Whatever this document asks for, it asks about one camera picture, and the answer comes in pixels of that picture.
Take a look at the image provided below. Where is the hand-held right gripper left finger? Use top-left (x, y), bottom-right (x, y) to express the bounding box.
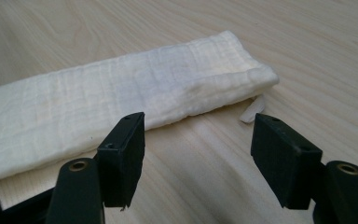
top-left (96, 111), bottom-right (146, 209)

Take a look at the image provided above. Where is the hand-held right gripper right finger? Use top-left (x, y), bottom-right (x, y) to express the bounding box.
top-left (250, 113), bottom-right (324, 210)

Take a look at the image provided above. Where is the white towel with brown print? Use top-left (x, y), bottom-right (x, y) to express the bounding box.
top-left (0, 30), bottom-right (280, 188)

